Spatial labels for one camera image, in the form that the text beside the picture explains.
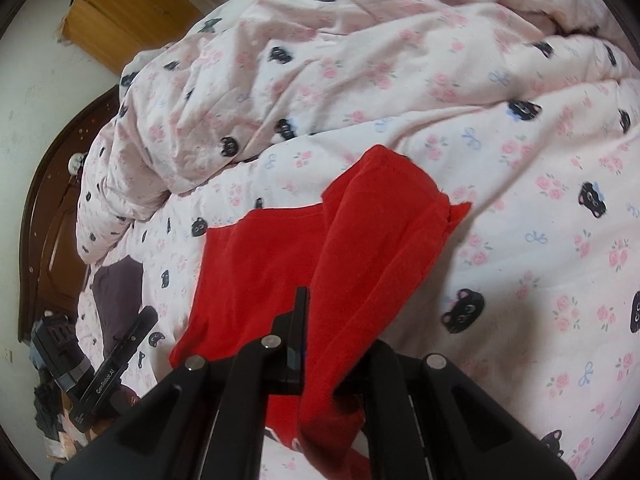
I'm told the dark purple cloth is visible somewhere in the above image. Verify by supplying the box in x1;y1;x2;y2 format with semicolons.
92;255;146;361

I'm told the pink cat print bed sheet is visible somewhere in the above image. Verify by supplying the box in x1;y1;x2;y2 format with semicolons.
75;80;640;480

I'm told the wooden wardrobe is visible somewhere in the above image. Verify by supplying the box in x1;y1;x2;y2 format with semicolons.
60;0;206;76

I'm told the round dark wooden stool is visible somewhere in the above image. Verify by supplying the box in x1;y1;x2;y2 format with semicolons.
17;85;121;346

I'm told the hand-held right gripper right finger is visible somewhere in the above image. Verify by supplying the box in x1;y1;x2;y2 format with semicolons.
345;340;576;480

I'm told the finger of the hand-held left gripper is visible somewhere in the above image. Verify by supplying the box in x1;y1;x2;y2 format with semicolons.
107;305;158;378

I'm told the red and white jersey shirt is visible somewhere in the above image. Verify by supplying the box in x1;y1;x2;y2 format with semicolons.
169;144;473;480

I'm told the pink cat print quilt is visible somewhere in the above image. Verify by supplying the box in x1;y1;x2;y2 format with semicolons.
75;0;640;266

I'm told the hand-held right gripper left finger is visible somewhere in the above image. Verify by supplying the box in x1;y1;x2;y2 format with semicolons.
52;287;311;480

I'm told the patterned cloth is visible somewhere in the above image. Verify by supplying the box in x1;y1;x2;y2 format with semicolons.
32;385;141;461

